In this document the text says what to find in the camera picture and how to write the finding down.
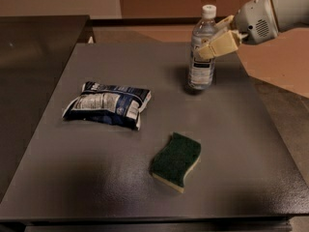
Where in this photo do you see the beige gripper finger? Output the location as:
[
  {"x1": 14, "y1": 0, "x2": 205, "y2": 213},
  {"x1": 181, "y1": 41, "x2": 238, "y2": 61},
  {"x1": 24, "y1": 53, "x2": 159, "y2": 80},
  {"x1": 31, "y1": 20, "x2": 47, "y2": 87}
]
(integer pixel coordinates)
[
  {"x1": 215, "y1": 15, "x2": 234, "y2": 30},
  {"x1": 194, "y1": 30, "x2": 248, "y2": 60}
]

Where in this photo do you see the clear plastic water bottle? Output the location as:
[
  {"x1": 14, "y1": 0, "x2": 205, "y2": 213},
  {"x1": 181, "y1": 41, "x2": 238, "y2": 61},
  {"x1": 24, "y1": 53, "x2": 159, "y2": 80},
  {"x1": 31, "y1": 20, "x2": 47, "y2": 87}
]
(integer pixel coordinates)
[{"x1": 188, "y1": 5, "x2": 217, "y2": 90}]

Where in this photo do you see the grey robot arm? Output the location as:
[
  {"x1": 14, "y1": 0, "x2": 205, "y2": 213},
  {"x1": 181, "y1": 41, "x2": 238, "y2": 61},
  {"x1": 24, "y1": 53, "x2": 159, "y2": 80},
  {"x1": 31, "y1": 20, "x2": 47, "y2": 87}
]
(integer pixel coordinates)
[{"x1": 195, "y1": 0, "x2": 309, "y2": 59}]

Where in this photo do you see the blue chip bag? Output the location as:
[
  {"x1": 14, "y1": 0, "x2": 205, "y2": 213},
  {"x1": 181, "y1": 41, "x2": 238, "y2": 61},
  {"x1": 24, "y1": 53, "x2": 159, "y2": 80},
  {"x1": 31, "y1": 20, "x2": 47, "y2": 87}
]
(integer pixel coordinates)
[{"x1": 63, "y1": 81, "x2": 152, "y2": 131}]

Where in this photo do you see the green and yellow sponge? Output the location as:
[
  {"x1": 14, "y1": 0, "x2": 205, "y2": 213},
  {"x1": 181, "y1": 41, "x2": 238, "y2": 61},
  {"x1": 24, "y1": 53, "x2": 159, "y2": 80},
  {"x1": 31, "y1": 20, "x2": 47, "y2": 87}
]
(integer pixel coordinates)
[{"x1": 150, "y1": 132, "x2": 202, "y2": 193}]

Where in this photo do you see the dark side counter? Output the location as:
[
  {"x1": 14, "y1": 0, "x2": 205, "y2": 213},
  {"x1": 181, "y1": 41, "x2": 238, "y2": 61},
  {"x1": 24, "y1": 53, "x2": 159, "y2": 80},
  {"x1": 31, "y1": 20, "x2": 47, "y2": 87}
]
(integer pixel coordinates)
[{"x1": 0, "y1": 15, "x2": 94, "y2": 201}]

